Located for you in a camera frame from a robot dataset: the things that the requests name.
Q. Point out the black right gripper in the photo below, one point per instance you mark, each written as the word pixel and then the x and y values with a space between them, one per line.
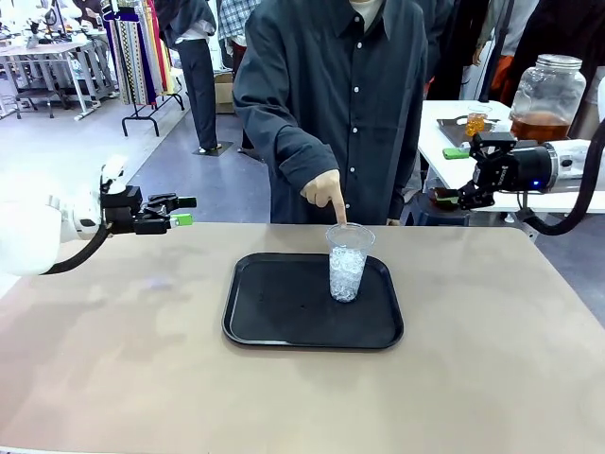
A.
pixel 520 168

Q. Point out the white side table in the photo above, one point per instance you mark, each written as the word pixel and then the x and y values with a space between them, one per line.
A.
pixel 439 137

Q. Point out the grey metal tray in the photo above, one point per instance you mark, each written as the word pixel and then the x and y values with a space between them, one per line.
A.
pixel 454 130

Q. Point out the black round stool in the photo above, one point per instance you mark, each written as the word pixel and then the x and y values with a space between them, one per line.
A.
pixel 435 215

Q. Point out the white metal-legged workbench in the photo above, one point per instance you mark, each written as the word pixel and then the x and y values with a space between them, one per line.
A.
pixel 42 49

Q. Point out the person's right forearm dark sleeve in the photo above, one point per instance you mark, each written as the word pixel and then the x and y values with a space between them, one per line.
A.
pixel 305 151

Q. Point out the black stand pole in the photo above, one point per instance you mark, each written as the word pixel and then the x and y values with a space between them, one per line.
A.
pixel 495 57

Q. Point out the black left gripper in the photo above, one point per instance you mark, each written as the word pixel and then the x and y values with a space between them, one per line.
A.
pixel 120 208

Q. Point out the person's right hand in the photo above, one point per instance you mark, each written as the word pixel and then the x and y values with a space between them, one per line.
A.
pixel 323 189

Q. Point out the person in dark shirt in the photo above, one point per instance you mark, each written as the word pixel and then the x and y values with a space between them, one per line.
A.
pixel 331 94

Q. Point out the bystander in dark jacket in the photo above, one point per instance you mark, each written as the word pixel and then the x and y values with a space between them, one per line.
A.
pixel 454 38

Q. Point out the glass tea dispenser jar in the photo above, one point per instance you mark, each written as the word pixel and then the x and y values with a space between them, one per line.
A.
pixel 546 99

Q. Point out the brown cardboard box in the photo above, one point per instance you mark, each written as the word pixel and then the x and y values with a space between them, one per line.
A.
pixel 225 92

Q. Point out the bystander in black coat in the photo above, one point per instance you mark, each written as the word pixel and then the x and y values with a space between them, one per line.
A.
pixel 567 28

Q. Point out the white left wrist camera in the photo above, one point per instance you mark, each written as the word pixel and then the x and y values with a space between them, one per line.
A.
pixel 113 172

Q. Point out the person's left forearm dark sleeve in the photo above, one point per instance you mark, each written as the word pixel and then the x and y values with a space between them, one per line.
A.
pixel 406 179

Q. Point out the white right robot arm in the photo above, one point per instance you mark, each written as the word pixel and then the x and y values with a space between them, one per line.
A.
pixel 574 158

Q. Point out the short clear plastic iced cup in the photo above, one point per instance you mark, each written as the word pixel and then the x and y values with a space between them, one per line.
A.
pixel 477 124

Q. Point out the clothes rack with fabrics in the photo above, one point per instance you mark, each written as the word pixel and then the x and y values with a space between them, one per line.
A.
pixel 137 52

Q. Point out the black plastic serving tray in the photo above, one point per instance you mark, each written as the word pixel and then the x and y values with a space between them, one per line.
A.
pixel 283 321

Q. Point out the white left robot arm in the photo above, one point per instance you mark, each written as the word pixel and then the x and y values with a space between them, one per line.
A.
pixel 28 236

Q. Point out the tall clear plastic iced cup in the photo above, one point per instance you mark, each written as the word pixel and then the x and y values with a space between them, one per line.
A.
pixel 347 274

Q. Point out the mannequin in dark trousers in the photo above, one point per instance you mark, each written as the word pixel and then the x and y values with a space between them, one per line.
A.
pixel 198 71

